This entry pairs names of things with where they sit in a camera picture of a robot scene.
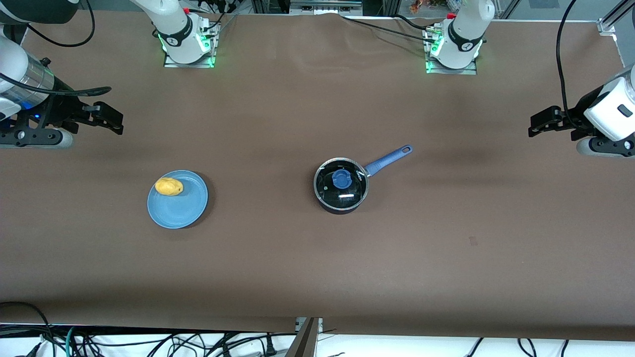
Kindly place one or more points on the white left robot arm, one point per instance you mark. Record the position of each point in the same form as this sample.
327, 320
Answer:
466, 29

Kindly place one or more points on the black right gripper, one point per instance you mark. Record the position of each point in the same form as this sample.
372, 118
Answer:
59, 108

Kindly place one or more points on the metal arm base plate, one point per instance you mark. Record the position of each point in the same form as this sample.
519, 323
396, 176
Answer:
203, 60
454, 71

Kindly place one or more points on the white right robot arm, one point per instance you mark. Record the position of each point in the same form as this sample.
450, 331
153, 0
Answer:
178, 25

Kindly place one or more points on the aluminium frame post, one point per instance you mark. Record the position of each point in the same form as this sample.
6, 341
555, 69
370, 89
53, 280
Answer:
306, 339

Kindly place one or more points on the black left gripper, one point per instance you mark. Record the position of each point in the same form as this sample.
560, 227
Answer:
570, 120

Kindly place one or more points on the blue round plate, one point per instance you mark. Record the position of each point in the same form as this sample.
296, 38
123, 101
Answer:
178, 208

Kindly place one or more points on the yellow potato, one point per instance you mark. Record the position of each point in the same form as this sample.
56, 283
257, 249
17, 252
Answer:
169, 186

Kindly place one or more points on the aluminium frame profile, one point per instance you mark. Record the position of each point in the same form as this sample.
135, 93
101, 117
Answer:
612, 20

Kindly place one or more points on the grey equipment rack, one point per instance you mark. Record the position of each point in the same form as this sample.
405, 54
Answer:
325, 6

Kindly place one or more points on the glass lid with blue knob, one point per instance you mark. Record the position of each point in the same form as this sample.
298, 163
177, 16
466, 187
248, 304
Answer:
341, 180

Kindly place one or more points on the brown table cover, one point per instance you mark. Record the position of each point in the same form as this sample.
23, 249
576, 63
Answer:
307, 258

